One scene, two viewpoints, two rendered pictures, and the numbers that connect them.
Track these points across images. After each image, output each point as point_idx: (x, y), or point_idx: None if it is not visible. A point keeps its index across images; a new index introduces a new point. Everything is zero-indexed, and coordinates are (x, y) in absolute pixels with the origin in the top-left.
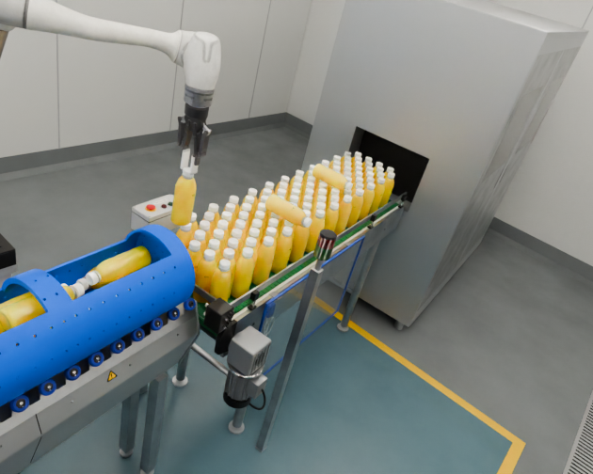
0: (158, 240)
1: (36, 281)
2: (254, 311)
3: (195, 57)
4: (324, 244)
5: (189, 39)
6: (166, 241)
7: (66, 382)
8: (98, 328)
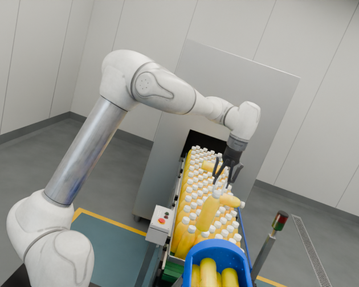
0: (232, 251)
1: None
2: None
3: (252, 120)
4: (284, 220)
5: (227, 105)
6: (236, 250)
7: None
8: None
